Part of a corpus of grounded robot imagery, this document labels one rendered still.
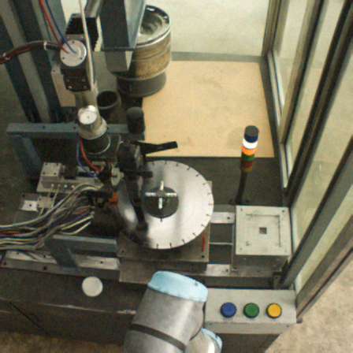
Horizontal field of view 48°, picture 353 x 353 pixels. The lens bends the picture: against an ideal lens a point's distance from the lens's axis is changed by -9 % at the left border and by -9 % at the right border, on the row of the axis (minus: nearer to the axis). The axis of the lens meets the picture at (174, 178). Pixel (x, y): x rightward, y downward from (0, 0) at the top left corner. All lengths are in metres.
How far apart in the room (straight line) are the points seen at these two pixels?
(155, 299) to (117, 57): 0.81
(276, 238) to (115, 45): 0.80
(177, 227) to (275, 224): 0.33
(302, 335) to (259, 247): 0.98
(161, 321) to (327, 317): 1.64
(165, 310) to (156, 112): 1.25
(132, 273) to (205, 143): 0.65
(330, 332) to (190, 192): 1.23
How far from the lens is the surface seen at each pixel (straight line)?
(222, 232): 1.56
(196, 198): 1.40
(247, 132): 1.30
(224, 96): 1.97
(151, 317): 0.79
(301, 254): 1.22
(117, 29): 1.29
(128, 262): 1.45
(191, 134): 1.81
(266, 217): 1.45
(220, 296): 1.31
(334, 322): 2.34
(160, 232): 1.34
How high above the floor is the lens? 2.14
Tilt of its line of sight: 56 degrees down
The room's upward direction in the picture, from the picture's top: 2 degrees counter-clockwise
